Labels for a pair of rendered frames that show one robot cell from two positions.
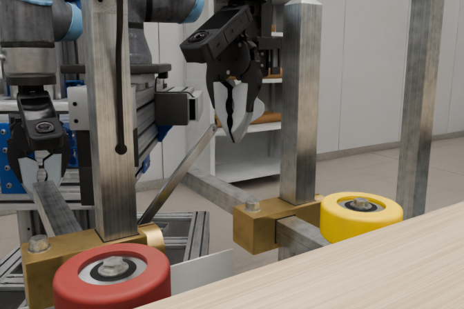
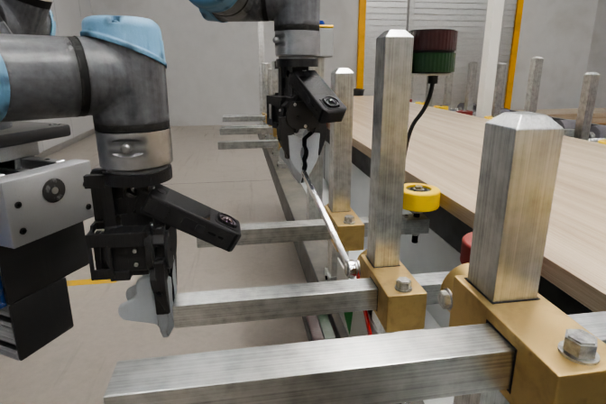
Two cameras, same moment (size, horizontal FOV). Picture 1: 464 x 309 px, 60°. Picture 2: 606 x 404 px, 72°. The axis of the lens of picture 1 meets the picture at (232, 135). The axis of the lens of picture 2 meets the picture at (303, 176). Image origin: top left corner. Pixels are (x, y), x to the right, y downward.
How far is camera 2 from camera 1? 0.73 m
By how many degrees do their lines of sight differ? 66
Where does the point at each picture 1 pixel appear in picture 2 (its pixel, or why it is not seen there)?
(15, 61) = (160, 150)
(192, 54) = (335, 116)
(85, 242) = (397, 271)
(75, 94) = (17, 188)
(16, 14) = (160, 85)
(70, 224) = (337, 283)
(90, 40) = (404, 119)
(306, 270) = not seen: hidden behind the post
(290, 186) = (344, 199)
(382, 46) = not seen: outside the picture
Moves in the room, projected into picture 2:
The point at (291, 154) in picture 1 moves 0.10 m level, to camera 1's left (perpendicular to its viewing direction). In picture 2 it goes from (344, 178) to (327, 192)
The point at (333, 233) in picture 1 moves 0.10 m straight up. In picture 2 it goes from (427, 206) to (432, 151)
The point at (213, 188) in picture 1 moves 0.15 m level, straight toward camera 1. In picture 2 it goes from (270, 230) to (351, 242)
